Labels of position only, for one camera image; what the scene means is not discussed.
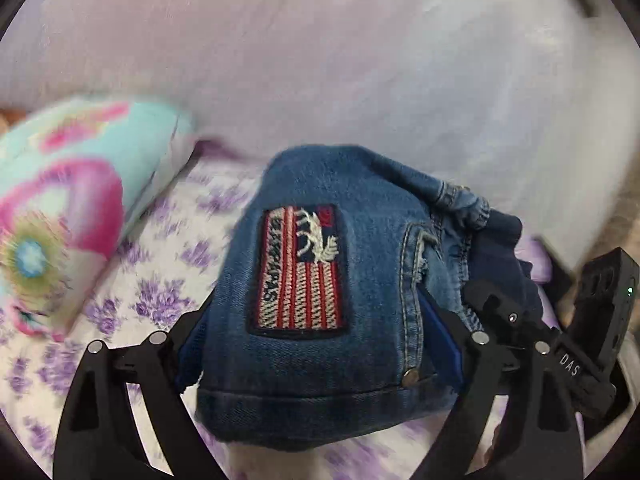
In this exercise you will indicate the blue denim pants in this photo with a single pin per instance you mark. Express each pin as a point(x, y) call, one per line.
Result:
point(310, 200)

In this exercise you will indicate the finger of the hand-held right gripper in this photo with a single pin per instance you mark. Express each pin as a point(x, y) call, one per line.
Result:
point(512, 320)

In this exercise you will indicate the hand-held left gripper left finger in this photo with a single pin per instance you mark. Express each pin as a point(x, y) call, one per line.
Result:
point(150, 400)

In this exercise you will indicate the folded turquoise floral quilt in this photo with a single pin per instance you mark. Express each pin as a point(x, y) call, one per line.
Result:
point(75, 185)

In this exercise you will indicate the purple floral bedsheet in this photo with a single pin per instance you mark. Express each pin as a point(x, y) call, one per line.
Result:
point(150, 300)

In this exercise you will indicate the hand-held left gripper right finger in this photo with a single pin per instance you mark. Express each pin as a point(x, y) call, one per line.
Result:
point(442, 327)

